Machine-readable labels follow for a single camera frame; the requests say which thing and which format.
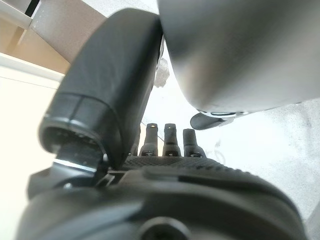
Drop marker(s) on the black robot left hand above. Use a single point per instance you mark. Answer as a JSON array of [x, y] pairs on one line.
[[105, 75]]

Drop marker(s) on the white counter cabinet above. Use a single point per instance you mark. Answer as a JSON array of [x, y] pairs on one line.
[[37, 47]]

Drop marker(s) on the black robot left foot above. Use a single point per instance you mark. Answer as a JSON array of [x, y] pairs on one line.
[[207, 121]]

